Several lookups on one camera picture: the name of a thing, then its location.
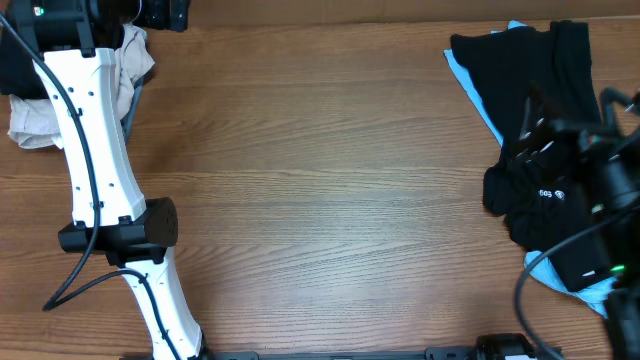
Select black t-shirt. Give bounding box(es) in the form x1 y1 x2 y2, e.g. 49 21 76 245
0 29 48 100

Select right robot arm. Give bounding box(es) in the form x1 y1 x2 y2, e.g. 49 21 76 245
483 84 639 359

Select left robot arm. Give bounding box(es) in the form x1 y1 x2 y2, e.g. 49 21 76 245
1 0 208 359

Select black garment with white logo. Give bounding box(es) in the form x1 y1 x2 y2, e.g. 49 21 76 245
449 19 619 294

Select folded grey denim garment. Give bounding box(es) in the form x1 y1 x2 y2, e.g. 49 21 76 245
120 77 144 143

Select light blue t-shirt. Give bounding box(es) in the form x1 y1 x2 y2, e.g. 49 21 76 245
444 48 614 318

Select folded beige shorts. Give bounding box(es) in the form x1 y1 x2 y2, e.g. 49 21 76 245
8 24 155 150

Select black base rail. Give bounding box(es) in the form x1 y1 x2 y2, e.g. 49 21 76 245
119 345 566 360

